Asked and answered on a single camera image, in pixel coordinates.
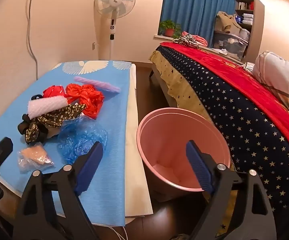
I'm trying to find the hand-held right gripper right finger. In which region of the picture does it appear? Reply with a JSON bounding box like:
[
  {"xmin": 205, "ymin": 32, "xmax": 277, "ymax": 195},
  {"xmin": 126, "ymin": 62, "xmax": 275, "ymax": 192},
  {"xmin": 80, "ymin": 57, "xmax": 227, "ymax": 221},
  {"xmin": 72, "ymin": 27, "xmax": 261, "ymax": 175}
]
[{"xmin": 186, "ymin": 140, "xmax": 277, "ymax": 240}]

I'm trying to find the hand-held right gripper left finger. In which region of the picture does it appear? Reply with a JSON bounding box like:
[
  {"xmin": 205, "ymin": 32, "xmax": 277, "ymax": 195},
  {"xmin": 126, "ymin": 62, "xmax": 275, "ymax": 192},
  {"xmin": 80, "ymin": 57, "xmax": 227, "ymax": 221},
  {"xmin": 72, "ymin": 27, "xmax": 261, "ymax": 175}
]
[{"xmin": 12, "ymin": 141, "xmax": 104, "ymax": 240}]

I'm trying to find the blue plastic bag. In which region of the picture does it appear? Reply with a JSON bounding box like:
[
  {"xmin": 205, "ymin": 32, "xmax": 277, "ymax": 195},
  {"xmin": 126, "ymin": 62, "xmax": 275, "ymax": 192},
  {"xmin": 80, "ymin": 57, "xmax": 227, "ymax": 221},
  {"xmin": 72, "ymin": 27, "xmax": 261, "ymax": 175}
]
[{"xmin": 57, "ymin": 116, "xmax": 108, "ymax": 164}]

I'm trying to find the clear packet with tan contents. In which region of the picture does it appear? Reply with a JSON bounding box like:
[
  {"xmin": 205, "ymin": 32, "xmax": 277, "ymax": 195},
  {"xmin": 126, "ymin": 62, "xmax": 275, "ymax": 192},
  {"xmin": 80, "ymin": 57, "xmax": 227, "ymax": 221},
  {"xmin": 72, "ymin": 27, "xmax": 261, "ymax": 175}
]
[{"xmin": 17, "ymin": 142, "xmax": 54, "ymax": 173}]

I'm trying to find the pink plastic bucket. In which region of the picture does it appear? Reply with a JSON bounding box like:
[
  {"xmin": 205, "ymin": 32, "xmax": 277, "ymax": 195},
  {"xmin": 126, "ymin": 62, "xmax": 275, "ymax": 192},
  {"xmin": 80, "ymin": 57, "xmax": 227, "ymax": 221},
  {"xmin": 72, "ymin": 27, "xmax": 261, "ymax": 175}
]
[{"xmin": 136, "ymin": 107, "xmax": 231, "ymax": 193}]

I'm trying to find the black floral cloth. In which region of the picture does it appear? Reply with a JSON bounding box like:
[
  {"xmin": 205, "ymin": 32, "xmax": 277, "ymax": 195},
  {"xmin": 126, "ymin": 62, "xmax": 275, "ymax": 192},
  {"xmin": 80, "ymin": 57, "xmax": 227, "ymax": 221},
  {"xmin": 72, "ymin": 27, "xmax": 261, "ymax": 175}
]
[{"xmin": 18, "ymin": 104, "xmax": 87, "ymax": 144}]

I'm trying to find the white bubble wrap roll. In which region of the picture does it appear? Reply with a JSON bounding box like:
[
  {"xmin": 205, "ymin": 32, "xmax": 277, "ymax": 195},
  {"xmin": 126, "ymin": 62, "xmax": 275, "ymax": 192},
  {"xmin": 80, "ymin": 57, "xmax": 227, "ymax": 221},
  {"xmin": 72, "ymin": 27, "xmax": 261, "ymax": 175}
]
[{"xmin": 27, "ymin": 96, "xmax": 68, "ymax": 118}]

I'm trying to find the red plastic bag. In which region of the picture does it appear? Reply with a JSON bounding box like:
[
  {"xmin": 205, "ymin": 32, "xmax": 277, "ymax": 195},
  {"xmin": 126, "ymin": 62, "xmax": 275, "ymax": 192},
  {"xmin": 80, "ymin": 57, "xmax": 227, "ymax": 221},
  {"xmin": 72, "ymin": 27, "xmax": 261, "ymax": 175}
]
[{"xmin": 66, "ymin": 83, "xmax": 105, "ymax": 119}]

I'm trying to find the red and white bag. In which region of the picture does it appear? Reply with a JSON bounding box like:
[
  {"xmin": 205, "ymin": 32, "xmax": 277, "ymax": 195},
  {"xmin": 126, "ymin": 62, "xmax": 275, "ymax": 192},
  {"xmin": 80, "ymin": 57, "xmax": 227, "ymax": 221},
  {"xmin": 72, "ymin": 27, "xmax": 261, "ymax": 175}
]
[{"xmin": 43, "ymin": 85, "xmax": 67, "ymax": 99}]

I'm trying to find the purple fuzzy cloth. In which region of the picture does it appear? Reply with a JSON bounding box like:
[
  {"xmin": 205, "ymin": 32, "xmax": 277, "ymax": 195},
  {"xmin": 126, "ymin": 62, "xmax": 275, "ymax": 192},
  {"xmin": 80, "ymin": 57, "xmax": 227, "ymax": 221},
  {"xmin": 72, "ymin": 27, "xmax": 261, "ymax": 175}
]
[{"xmin": 74, "ymin": 76, "xmax": 121, "ymax": 93}]

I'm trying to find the blue mat with white wings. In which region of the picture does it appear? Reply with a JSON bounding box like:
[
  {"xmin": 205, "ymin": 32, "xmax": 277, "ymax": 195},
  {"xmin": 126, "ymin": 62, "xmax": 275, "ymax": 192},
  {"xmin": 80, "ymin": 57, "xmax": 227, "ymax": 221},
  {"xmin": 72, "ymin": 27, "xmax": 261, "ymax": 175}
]
[{"xmin": 0, "ymin": 60, "xmax": 147, "ymax": 227}]

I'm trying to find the bed with star blanket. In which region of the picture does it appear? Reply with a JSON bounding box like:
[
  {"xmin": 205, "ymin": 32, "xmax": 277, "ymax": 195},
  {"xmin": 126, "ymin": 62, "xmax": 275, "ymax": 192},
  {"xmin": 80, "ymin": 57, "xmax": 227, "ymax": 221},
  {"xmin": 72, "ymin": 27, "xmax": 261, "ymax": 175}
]
[{"xmin": 156, "ymin": 46, "xmax": 289, "ymax": 213}]

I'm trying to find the olive star-print bed skirt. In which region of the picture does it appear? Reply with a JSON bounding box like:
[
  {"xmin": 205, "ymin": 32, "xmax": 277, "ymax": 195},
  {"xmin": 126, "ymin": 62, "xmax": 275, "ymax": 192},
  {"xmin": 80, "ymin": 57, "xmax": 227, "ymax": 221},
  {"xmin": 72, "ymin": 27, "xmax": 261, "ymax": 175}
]
[{"xmin": 149, "ymin": 50, "xmax": 237, "ymax": 238}]

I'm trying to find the red blanket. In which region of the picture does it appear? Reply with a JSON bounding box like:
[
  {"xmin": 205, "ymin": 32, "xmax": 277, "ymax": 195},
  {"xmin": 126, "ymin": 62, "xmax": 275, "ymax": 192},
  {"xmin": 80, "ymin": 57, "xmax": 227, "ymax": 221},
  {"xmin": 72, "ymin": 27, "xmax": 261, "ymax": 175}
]
[{"xmin": 159, "ymin": 41, "xmax": 289, "ymax": 170}]

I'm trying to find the pale folded cloth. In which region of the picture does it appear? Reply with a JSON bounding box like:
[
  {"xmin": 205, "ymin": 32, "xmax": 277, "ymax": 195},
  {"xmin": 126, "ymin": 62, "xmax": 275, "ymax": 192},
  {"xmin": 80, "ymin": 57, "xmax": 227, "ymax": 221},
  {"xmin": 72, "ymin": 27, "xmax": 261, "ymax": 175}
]
[{"xmin": 243, "ymin": 62, "xmax": 256, "ymax": 74}]

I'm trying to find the plaid pillow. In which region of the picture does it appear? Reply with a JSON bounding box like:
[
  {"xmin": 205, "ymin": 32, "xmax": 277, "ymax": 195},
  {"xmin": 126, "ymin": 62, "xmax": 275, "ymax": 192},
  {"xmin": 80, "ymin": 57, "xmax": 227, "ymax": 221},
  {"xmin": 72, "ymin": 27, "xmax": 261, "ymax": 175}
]
[{"xmin": 253, "ymin": 50, "xmax": 289, "ymax": 130}]

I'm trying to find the pink cloth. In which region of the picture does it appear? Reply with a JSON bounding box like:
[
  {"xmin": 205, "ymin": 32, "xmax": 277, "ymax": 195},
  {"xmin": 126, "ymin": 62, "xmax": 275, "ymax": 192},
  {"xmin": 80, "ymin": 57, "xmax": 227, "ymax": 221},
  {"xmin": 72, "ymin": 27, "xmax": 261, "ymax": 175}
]
[{"xmin": 182, "ymin": 31, "xmax": 208, "ymax": 47}]

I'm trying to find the clear plastic storage box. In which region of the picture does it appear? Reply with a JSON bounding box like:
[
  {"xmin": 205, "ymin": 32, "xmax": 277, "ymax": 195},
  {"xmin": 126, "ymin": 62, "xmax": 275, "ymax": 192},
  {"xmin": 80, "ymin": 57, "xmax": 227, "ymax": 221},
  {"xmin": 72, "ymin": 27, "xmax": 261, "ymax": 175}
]
[{"xmin": 212, "ymin": 30, "xmax": 250, "ymax": 60}]

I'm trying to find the white windowsill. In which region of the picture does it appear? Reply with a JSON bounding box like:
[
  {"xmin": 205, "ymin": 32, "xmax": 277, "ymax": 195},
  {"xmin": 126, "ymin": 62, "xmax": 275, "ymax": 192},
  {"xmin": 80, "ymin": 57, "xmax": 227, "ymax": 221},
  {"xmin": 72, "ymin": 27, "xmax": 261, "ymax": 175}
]
[{"xmin": 154, "ymin": 34, "xmax": 177, "ymax": 41}]

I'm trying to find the potted green plant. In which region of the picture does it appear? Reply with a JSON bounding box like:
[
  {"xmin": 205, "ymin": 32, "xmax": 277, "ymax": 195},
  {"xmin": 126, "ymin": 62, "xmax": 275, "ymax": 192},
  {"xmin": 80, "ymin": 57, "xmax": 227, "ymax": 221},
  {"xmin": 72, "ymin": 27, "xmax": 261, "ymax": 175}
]
[{"xmin": 159, "ymin": 19, "xmax": 182, "ymax": 39}]

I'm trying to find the khaki jacket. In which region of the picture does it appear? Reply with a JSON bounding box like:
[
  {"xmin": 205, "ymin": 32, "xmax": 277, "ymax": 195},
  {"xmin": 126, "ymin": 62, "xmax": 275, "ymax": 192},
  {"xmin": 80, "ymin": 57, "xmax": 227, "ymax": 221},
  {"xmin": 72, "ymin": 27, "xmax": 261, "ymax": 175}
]
[{"xmin": 214, "ymin": 11, "xmax": 242, "ymax": 33}]

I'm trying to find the blue curtain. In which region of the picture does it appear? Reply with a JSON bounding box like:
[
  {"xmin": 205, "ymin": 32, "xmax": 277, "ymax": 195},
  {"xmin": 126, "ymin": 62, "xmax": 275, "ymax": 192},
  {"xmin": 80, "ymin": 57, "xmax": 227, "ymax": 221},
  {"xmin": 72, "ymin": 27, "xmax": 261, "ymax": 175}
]
[{"xmin": 161, "ymin": 0, "xmax": 236, "ymax": 48}]

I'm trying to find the bookshelf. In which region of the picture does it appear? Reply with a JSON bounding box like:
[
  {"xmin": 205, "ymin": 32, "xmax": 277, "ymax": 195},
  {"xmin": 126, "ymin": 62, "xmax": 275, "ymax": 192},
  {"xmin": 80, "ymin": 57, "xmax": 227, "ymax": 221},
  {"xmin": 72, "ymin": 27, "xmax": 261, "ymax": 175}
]
[{"xmin": 234, "ymin": 0, "xmax": 255, "ymax": 30}]

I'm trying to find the white standing fan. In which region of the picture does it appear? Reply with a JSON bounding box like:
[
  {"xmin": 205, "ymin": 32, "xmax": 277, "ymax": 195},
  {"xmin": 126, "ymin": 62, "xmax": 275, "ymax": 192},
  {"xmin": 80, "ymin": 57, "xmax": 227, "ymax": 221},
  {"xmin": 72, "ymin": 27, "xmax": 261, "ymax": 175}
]
[{"xmin": 93, "ymin": 0, "xmax": 136, "ymax": 60}]

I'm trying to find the white floor cable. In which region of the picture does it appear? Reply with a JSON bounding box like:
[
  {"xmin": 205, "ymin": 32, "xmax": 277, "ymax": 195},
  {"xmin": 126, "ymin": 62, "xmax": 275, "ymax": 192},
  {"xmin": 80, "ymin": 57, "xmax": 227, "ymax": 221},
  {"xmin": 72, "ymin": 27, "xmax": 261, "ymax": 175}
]
[{"xmin": 109, "ymin": 226, "xmax": 128, "ymax": 240}]

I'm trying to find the grey wall cable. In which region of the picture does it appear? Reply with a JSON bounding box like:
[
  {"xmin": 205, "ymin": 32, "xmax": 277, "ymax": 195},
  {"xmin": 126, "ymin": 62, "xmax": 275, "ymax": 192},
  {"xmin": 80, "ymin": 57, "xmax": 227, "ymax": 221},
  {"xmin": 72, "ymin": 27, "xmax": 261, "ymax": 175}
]
[{"xmin": 26, "ymin": 0, "xmax": 38, "ymax": 78}]

